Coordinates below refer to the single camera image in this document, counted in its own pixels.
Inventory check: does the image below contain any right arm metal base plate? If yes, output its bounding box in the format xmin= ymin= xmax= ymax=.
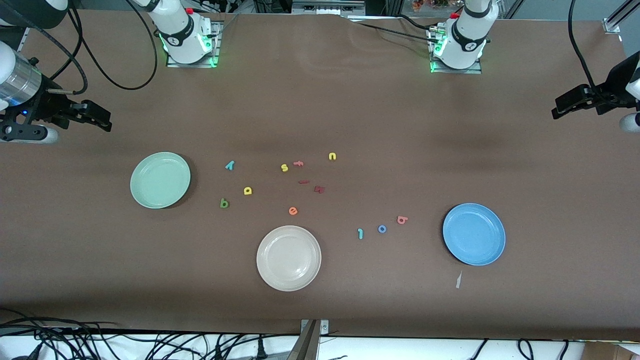
xmin=165 ymin=20 xmax=221 ymax=68

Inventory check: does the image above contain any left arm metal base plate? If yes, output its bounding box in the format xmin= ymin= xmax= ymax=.
xmin=427 ymin=25 xmax=483 ymax=75

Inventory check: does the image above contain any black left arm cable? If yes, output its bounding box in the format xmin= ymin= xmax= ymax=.
xmin=568 ymin=0 xmax=601 ymax=93

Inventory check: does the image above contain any metal table edge bracket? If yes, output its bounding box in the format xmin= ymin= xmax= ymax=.
xmin=286 ymin=319 xmax=330 ymax=360

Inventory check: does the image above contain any black cable bundle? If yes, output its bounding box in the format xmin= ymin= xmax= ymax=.
xmin=0 ymin=307 xmax=301 ymax=360

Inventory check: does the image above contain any cardboard box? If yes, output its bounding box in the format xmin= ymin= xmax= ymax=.
xmin=582 ymin=341 xmax=640 ymax=360

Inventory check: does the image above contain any beige plate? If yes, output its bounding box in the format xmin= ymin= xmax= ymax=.
xmin=256 ymin=225 xmax=322 ymax=292

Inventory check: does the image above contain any blue plate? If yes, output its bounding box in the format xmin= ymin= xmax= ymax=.
xmin=442 ymin=203 xmax=506 ymax=266

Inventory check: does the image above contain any green plate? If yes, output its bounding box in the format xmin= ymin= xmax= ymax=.
xmin=130 ymin=152 xmax=192 ymax=209

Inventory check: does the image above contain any brown table cover sheet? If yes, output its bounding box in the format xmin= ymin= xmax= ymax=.
xmin=0 ymin=10 xmax=640 ymax=342

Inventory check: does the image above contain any black base cable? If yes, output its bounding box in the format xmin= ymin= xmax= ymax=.
xmin=347 ymin=14 xmax=443 ymax=46

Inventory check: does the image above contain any grey metal equipment rack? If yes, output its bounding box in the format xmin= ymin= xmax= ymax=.
xmin=292 ymin=0 xmax=366 ymax=16

